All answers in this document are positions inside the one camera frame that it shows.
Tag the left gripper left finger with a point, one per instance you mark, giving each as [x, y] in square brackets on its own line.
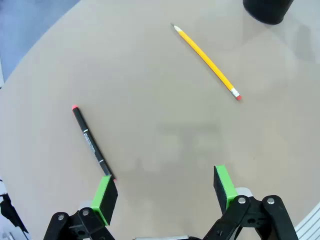
[105, 197]

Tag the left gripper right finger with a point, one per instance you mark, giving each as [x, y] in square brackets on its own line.
[226, 185]

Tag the black marker with red ends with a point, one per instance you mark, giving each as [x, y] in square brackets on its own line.
[90, 142]

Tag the yellow pencil with pink eraser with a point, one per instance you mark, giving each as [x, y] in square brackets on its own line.
[205, 56]

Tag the black mesh pen holder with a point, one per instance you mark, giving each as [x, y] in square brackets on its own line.
[267, 10]

